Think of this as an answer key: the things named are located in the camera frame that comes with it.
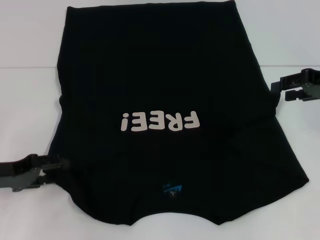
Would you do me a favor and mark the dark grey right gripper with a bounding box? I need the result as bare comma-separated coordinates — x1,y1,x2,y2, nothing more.
270,68,320,104

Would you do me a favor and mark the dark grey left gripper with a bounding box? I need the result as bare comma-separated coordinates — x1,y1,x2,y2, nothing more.
0,153,71,194

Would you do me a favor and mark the black shirt with FREE print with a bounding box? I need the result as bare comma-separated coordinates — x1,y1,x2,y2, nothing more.
48,0,311,221

